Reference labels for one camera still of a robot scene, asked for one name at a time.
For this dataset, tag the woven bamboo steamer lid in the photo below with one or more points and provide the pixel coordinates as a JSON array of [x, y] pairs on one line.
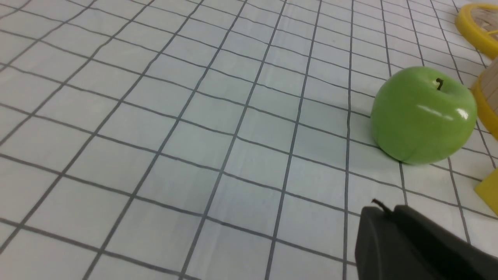
[[478, 24]]

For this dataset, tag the yellow cube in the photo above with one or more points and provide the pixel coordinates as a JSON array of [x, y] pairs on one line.
[[487, 190]]

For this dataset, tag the green apple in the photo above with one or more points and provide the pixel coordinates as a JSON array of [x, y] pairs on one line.
[[421, 116]]

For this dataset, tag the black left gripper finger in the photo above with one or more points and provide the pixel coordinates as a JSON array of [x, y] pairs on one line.
[[403, 244]]

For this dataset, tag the bamboo steamer tray yellow rim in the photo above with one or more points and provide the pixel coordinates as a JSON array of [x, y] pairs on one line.
[[485, 91]]

